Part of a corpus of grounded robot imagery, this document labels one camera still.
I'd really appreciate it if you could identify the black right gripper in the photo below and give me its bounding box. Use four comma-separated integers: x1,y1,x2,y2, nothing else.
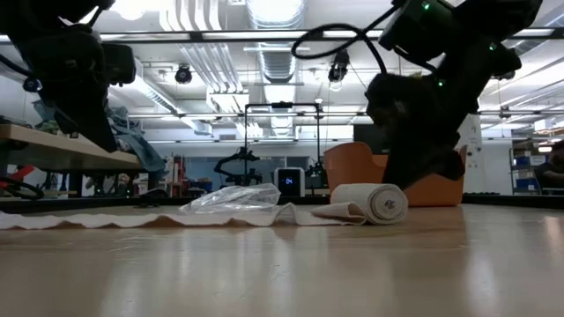
364,72,481,192

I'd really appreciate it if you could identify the black crossbar with light strips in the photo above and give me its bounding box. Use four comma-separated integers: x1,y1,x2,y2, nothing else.
0,26,564,44

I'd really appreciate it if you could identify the red object under bench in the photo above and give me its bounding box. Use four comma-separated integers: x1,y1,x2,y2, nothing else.
6,165,35,181

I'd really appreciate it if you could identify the white device with display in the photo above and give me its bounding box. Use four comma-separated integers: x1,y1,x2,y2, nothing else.
273,166,306,198

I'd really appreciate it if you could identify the person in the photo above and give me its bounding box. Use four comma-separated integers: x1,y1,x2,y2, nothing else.
532,139,564,195

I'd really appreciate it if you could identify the clear plastic bag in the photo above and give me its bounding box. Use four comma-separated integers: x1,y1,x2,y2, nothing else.
178,182,282,216

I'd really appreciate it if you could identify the shelf with blue bins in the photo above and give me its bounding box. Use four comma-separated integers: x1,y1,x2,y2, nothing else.
508,138,564,195

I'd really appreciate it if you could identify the white elastic bandage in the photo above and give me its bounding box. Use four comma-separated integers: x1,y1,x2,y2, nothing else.
0,182,410,231

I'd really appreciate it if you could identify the black monitor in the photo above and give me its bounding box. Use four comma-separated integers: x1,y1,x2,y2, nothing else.
352,123,391,156

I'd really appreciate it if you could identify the teal cloth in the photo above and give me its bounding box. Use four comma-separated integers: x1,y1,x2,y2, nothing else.
33,99,167,173

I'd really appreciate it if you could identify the black camera stand frame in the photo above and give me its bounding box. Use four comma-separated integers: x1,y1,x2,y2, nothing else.
243,101,322,190

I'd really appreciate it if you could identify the orange plastic basket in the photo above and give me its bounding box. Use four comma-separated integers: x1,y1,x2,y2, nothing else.
323,141,468,208

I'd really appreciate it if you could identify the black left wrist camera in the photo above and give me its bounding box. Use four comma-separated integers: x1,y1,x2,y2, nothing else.
102,42,137,85

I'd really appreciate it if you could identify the black aluminium table frame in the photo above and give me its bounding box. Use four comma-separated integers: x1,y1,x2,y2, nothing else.
0,192,564,216

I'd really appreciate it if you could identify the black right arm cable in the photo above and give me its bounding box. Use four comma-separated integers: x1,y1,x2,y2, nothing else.
290,4,400,75

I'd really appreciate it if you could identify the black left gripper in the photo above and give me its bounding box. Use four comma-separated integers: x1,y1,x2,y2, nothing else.
11,24,119,154

